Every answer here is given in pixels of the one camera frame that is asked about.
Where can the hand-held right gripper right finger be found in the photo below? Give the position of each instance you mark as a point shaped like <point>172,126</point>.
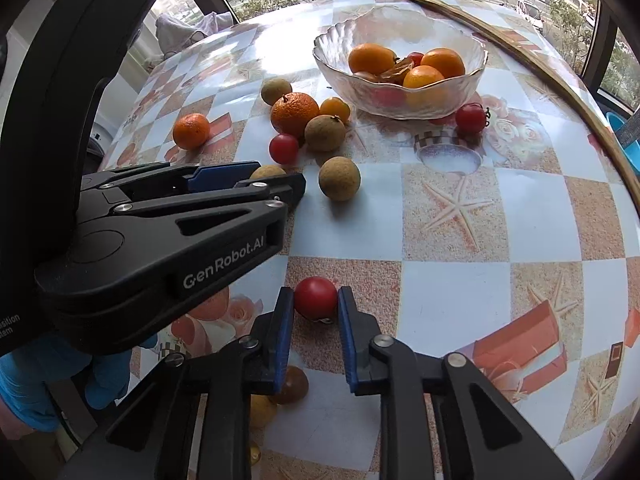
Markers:
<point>349,345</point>

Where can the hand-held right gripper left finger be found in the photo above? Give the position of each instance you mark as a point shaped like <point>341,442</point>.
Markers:
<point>283,345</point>

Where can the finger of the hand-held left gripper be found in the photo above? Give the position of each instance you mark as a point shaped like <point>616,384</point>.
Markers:
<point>225,172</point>
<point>290,186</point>

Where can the brown longan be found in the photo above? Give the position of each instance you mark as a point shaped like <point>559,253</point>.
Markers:
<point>339,179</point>
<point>267,171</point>
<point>325,133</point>
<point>276,91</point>

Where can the clear glass bowl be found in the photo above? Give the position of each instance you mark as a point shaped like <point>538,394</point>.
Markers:
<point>360,30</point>

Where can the person's left forearm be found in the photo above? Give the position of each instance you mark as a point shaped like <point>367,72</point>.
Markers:
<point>10,420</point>

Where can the person's left hand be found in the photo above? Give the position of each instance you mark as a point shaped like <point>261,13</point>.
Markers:
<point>30,375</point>

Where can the amber cherry tomato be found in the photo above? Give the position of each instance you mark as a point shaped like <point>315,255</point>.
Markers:
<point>295,385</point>

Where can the small smooth mandarin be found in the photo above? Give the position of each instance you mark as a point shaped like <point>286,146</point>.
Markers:
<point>191,131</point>

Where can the yellow cherry tomato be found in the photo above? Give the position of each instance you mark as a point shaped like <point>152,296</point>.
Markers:
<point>335,109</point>
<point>254,454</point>
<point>262,410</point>

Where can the rough-skinned mandarin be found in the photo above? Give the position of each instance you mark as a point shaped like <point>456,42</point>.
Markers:
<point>295,116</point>

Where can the white cloth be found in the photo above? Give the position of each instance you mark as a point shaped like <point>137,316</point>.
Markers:
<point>190,32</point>

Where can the large smooth orange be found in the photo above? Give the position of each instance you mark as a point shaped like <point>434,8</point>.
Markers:
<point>444,61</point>
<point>423,78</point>
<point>371,58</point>

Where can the checkered printed tablecloth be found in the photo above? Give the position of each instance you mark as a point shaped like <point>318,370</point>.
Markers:
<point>500,260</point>

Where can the small red cherry tomato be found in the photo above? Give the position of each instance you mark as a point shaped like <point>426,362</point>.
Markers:
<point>415,58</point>

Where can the red tomato with stem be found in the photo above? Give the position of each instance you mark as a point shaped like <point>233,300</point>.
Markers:
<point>470,118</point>

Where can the white parked car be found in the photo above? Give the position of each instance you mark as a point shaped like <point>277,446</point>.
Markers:
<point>531,14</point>

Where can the blue plastic basin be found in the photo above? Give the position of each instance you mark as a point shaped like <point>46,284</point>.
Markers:
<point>622,152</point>

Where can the metal mesh tool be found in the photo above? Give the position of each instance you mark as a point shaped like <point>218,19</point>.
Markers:
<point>631,127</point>

